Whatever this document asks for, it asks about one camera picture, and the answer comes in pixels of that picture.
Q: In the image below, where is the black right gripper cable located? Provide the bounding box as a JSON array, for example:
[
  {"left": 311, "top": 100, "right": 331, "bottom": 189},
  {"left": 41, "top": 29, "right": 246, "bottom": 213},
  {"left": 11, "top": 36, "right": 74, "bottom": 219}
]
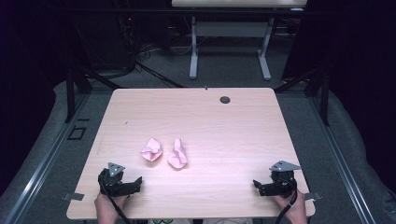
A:
[{"left": 274, "top": 183, "right": 298, "bottom": 224}]

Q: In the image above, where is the person's left hand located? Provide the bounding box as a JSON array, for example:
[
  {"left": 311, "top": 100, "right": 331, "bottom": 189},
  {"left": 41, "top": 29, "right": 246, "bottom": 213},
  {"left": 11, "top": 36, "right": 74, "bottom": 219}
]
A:
[{"left": 93, "top": 191, "right": 129, "bottom": 224}]

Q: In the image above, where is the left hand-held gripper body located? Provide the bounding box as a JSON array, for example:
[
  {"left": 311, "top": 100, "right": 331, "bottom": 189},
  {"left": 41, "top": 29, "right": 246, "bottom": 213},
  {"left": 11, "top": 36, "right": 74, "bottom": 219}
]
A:
[{"left": 97, "top": 161, "right": 126, "bottom": 198}]

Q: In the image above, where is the grey metal table bracket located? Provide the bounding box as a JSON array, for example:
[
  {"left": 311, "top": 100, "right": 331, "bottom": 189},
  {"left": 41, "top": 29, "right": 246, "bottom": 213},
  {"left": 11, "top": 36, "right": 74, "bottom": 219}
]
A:
[
  {"left": 61, "top": 192, "right": 85, "bottom": 202},
  {"left": 303, "top": 191, "right": 323, "bottom": 202}
]

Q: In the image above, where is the person's right hand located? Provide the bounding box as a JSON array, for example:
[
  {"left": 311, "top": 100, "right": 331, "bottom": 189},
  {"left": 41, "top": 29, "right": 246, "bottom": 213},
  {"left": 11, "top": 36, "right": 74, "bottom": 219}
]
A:
[{"left": 273, "top": 189, "right": 308, "bottom": 224}]

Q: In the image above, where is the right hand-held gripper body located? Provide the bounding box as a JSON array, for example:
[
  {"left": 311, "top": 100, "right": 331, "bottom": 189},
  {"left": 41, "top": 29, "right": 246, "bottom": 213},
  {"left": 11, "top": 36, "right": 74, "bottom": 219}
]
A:
[{"left": 269, "top": 160, "right": 303, "bottom": 198}]

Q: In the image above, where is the bundle of black floor cables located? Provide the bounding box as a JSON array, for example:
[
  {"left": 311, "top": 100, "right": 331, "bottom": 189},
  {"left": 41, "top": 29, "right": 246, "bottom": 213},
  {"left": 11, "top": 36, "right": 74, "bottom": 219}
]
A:
[{"left": 134, "top": 43, "right": 188, "bottom": 90}]

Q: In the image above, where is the pink sock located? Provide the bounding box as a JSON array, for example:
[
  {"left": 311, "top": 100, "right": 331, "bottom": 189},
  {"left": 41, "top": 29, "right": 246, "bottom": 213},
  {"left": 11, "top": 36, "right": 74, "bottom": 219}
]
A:
[
  {"left": 167, "top": 137, "right": 189, "bottom": 170},
  {"left": 140, "top": 137, "right": 163, "bottom": 162}
]

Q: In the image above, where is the black metal frame stand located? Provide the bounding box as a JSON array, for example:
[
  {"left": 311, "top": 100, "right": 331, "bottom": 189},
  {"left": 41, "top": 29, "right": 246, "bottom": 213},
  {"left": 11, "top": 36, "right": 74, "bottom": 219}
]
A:
[
  {"left": 274, "top": 65, "right": 331, "bottom": 127},
  {"left": 64, "top": 65, "right": 125, "bottom": 123}
]

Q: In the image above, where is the black horizontal frame bar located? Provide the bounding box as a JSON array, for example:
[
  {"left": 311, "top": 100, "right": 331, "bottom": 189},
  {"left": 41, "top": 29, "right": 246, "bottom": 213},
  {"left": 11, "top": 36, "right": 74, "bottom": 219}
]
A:
[{"left": 62, "top": 7, "right": 312, "bottom": 16}]

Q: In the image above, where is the white desk with metal legs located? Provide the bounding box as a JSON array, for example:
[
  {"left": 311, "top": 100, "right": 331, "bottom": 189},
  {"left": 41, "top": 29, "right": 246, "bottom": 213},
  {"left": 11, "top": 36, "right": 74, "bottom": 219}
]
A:
[{"left": 171, "top": 0, "right": 308, "bottom": 81}]

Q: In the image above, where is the aluminium floor rail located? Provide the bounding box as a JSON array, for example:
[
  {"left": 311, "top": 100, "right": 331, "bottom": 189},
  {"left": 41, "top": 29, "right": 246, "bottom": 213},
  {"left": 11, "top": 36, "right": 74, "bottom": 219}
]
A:
[
  {"left": 0, "top": 92, "right": 92, "bottom": 224},
  {"left": 307, "top": 96, "right": 378, "bottom": 224}
]

